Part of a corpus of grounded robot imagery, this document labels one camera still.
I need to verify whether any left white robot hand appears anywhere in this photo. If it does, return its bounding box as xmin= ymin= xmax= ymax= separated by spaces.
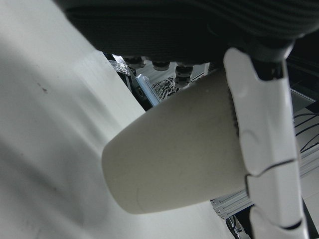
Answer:
xmin=53 ymin=0 xmax=319 ymax=239

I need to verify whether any beige paper cup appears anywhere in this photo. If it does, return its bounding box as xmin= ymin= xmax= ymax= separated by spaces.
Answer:
xmin=101 ymin=67 xmax=250 ymax=216

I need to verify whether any person in patterned sweater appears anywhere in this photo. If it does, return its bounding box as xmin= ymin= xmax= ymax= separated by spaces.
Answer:
xmin=151 ymin=75 xmax=178 ymax=101

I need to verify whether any black cable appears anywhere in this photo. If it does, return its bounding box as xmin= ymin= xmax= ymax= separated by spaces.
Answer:
xmin=298 ymin=135 xmax=319 ymax=154
xmin=293 ymin=112 xmax=319 ymax=136

